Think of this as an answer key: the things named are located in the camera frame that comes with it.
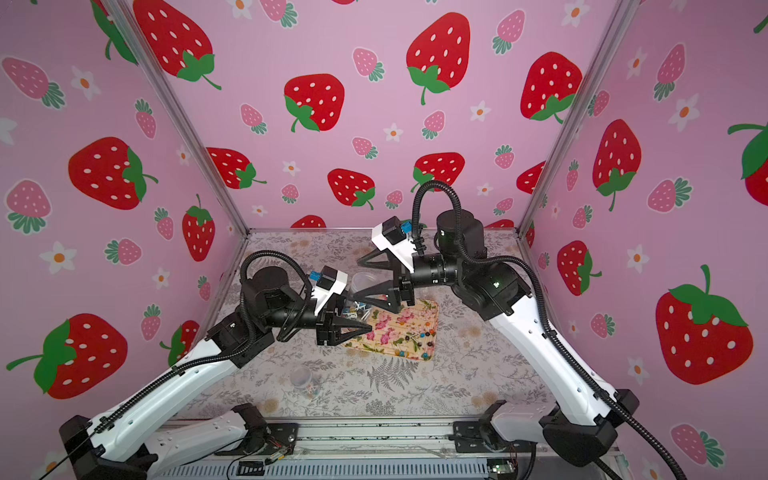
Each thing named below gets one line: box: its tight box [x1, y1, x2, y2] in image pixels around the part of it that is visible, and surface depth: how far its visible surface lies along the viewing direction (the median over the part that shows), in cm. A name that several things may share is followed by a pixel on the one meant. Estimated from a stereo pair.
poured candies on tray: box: [394, 321, 435, 360], surface depth 92 cm
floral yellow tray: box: [341, 299, 439, 361], surface depth 92 cm
